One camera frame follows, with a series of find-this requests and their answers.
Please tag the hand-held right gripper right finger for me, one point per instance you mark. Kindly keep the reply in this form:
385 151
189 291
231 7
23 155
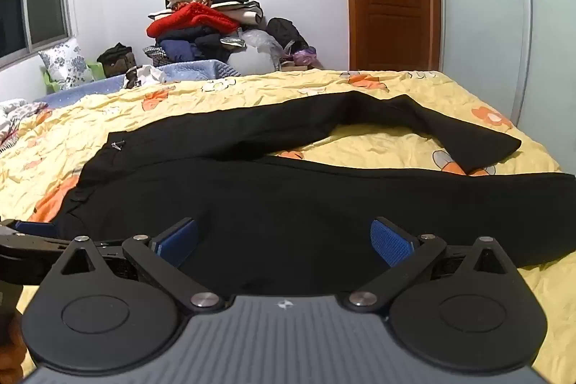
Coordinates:
388 242

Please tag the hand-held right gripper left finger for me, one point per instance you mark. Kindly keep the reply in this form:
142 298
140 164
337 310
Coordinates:
177 241

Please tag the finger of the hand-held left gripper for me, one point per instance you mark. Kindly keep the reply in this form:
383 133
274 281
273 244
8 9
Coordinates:
36 227

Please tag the black pants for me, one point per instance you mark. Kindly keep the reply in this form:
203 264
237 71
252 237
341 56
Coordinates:
270 195

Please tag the person's left hand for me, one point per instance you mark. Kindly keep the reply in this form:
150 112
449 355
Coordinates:
12 348

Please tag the patterned grey white bedding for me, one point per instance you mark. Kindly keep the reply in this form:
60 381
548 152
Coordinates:
20 114

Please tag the green bag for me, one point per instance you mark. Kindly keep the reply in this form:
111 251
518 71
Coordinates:
95 71

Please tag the white crumpled cloth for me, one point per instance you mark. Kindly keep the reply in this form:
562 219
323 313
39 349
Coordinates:
148 76

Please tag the floral pillow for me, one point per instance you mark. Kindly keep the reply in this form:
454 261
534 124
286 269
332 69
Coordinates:
65 62

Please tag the blue quilt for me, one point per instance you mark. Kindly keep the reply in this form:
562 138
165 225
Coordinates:
193 69

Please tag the yellow flower-print blanket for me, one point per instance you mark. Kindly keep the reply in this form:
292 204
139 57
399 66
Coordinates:
270 92

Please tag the dark brown bag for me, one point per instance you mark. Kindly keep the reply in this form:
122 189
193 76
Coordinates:
117 58

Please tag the white plastic bag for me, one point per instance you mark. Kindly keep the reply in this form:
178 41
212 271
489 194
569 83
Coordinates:
254 53

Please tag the purple bag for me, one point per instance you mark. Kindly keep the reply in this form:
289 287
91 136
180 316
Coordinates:
305 54

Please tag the pile of clothes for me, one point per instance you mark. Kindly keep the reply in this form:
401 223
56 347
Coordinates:
193 17

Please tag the window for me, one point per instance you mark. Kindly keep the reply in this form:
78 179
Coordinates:
42 1

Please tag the wardrobe with flower stickers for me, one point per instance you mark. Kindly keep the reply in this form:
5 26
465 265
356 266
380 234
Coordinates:
486 33

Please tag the black backpack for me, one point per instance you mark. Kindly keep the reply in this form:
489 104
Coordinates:
285 34

